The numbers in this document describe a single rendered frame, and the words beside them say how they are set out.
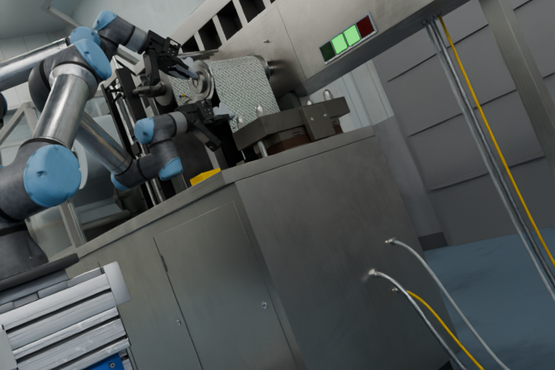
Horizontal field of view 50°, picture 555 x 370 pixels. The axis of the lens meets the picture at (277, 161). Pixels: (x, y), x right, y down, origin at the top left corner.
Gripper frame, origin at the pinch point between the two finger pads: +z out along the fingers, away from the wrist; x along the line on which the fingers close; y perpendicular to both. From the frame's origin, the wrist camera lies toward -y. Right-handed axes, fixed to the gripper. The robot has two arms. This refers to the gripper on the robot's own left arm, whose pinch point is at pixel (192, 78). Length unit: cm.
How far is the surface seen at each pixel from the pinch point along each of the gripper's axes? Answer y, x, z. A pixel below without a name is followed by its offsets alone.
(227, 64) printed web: 10.1, -3.8, 9.1
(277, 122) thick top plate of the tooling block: -16.3, -24.2, 21.5
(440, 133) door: 131, 86, 224
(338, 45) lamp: 17.3, -33.6, 32.7
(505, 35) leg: 12, -79, 59
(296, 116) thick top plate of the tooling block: -10.3, -24.2, 27.9
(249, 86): 6.1, -4.5, 19.2
